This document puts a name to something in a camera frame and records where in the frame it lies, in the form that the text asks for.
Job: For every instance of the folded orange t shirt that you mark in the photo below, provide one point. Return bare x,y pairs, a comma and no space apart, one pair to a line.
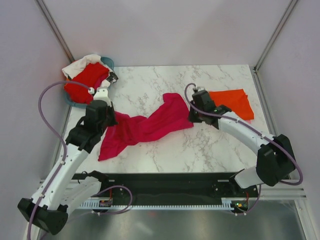
236,100

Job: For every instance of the magenta t shirt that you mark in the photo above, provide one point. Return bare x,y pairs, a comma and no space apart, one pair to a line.
170,117

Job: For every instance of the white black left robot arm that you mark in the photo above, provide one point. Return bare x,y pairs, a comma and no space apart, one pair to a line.
51,205

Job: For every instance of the aluminium frame rail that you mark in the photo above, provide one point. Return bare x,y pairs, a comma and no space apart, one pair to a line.
279,191

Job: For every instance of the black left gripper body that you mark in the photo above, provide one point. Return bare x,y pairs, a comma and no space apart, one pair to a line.
110,120

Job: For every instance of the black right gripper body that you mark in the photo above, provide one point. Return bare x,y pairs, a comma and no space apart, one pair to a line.
195,116

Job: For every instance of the aluminium corner post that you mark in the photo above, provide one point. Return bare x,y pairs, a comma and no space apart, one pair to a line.
275,34
55,29

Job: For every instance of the right aluminium corner post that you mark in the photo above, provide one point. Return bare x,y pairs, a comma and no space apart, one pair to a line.
275,34

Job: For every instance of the red t shirt in basket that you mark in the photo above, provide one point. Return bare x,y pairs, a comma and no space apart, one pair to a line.
91,76

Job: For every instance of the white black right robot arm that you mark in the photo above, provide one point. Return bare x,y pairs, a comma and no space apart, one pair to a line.
274,154

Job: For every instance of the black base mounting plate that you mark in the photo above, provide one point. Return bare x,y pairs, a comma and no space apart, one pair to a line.
193,188

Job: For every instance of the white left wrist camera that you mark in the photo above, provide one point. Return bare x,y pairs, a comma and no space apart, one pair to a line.
101,93

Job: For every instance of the white black t shirt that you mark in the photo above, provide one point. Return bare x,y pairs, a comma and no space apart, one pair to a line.
78,66

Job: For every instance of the teal laundry basket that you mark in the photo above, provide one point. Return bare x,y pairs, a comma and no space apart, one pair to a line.
93,71

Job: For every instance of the white slotted cable duct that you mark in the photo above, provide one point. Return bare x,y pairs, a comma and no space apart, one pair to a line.
98,204

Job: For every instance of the left aluminium corner post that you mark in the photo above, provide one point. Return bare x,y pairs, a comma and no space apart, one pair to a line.
55,29

